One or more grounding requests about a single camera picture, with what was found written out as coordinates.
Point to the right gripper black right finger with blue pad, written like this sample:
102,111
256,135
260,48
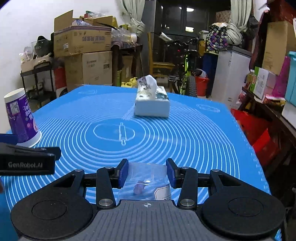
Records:
185,179

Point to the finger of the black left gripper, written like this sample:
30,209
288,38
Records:
46,154

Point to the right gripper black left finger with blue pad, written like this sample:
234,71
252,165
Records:
107,179

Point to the purple white paper cup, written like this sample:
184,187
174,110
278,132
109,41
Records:
21,118

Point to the clear plastic cup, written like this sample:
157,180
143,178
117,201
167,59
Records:
147,182

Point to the person's left hand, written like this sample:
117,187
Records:
1,186

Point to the blue silicone baking mat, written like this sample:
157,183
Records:
95,126

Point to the black metal shelf rack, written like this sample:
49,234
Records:
38,91

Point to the white tissue box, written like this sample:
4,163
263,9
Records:
151,100

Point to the red gift boxes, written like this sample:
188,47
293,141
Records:
258,134

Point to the lower cardboard box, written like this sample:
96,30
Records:
88,69

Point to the red bucket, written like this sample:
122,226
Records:
201,85

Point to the yellow plastic jug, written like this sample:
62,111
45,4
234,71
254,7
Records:
132,83

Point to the dark wooden side table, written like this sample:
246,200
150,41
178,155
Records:
279,123

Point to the upper open cardboard box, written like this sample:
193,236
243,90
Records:
75,36

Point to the green white carton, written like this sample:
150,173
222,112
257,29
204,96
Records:
258,84

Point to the wooden chair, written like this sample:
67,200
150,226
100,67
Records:
159,69

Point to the white chest freezer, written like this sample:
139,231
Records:
232,68

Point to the bicycle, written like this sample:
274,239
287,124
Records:
184,55

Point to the pink plastic basket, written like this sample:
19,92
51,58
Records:
280,87

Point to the teal plastic storage bin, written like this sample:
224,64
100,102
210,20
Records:
290,94

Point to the floral fabric bundle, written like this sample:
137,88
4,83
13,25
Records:
221,37

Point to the tall brown cardboard box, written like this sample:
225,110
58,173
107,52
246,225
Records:
280,40

